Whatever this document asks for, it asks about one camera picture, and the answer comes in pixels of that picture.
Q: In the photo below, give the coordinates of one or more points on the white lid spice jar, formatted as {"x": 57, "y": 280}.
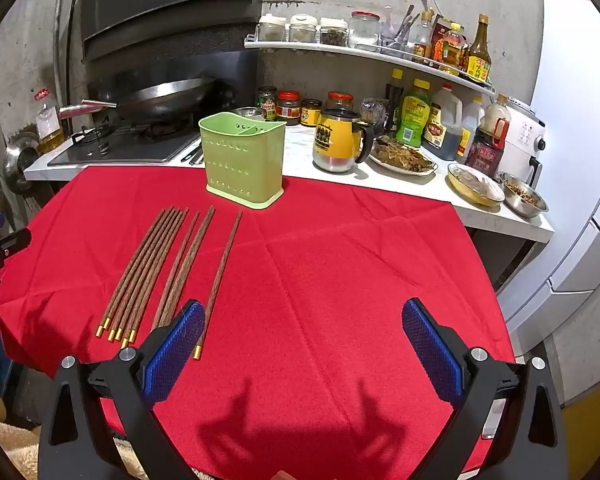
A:
{"x": 333, "y": 32}
{"x": 271, "y": 29}
{"x": 303, "y": 29}

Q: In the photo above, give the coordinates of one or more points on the white refrigerator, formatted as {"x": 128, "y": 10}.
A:
{"x": 580, "y": 160}

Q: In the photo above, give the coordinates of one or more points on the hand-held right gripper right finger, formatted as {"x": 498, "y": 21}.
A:
{"x": 432, "y": 355}

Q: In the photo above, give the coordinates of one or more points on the green bottle yellow cap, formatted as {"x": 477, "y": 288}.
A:
{"x": 412, "y": 117}

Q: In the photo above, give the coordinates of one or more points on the dark bottle yellow cap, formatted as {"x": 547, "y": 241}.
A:
{"x": 479, "y": 57}

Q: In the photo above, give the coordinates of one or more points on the yellow oil bottle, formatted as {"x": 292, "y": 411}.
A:
{"x": 452, "y": 52}

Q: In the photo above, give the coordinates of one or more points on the glass jar red lid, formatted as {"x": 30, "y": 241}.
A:
{"x": 364, "y": 31}

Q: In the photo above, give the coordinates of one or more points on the steel pot lid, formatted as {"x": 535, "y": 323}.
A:
{"x": 17, "y": 160}

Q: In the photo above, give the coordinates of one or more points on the white plastic jug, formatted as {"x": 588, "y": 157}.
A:
{"x": 472, "y": 127}

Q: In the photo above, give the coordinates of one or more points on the wooden chopstick gold tip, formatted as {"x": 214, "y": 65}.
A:
{"x": 187, "y": 270}
{"x": 161, "y": 270}
{"x": 140, "y": 272}
{"x": 155, "y": 271}
{"x": 132, "y": 270}
{"x": 148, "y": 270}
{"x": 176, "y": 270}
{"x": 219, "y": 285}

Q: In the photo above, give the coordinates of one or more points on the red tablecloth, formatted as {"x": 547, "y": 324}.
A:
{"x": 305, "y": 285}

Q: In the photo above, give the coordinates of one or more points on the yellow label sauce jar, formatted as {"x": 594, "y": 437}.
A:
{"x": 311, "y": 114}

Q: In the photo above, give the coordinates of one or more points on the dark vinegar jug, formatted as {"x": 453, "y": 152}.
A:
{"x": 442, "y": 127}

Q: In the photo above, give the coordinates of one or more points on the red seasoning box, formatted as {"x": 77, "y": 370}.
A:
{"x": 439, "y": 35}

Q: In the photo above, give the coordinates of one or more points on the plate of cooked food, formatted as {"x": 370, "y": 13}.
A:
{"x": 400, "y": 157}

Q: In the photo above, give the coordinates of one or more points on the small steel bowl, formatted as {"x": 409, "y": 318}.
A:
{"x": 247, "y": 112}

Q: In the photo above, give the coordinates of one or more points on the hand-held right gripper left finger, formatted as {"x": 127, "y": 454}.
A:
{"x": 175, "y": 350}

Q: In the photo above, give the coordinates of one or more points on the clear plastic bag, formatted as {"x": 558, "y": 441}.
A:
{"x": 372, "y": 112}

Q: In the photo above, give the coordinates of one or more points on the clear bottle yellow label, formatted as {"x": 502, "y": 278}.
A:
{"x": 422, "y": 42}

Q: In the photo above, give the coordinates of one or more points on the oil bottle red cap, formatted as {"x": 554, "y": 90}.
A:
{"x": 49, "y": 130}

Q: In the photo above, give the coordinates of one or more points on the red lid sauce jar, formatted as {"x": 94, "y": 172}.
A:
{"x": 288, "y": 109}

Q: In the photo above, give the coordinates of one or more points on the steel bowl with food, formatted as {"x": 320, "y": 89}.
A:
{"x": 522, "y": 195}

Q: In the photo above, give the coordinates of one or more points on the black range hood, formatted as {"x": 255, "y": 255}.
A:
{"x": 170, "y": 10}

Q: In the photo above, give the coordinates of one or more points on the black gas stove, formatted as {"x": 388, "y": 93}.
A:
{"x": 130, "y": 147}

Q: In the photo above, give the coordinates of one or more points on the yellow covered bowl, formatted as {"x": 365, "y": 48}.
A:
{"x": 472, "y": 185}

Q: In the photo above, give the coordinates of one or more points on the green lid sauce jar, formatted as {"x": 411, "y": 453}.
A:
{"x": 267, "y": 105}

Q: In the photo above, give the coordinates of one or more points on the dark soy sauce bottle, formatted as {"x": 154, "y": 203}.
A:
{"x": 394, "y": 100}

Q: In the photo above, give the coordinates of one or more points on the beige fleece cloth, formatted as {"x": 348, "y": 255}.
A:
{"x": 10, "y": 447}

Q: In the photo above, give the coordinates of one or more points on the white wall shelf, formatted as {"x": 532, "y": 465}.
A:
{"x": 360, "y": 57}

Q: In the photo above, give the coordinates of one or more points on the small red lid jar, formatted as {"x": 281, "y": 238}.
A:
{"x": 339, "y": 101}

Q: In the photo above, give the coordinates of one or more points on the green plastic utensil holder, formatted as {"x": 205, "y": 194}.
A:
{"x": 242, "y": 165}

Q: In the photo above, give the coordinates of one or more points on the white kitchen appliance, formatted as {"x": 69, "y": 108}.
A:
{"x": 525, "y": 135}

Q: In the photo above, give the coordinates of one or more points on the clear container with utensils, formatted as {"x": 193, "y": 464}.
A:
{"x": 396, "y": 40}

